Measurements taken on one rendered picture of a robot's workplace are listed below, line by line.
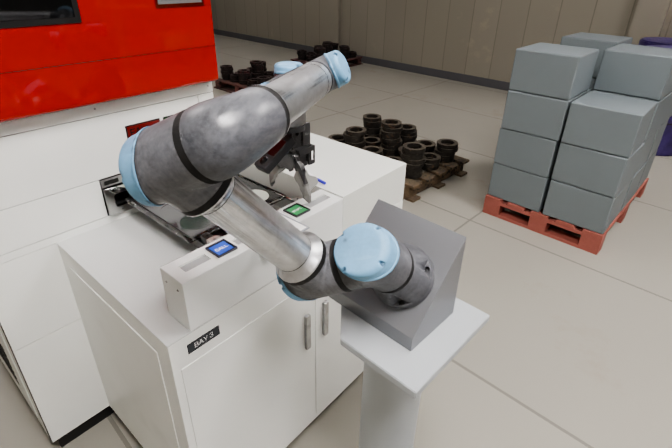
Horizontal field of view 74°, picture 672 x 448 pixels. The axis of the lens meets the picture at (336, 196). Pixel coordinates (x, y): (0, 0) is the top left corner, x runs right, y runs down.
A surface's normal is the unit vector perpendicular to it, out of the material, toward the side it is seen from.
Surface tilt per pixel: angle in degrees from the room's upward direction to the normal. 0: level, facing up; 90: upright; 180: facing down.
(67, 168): 90
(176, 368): 90
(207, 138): 65
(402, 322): 46
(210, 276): 90
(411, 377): 0
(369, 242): 42
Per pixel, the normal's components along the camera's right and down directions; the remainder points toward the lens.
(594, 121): -0.67, 0.33
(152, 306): 0.02, -0.89
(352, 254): -0.37, -0.42
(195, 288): 0.76, 0.31
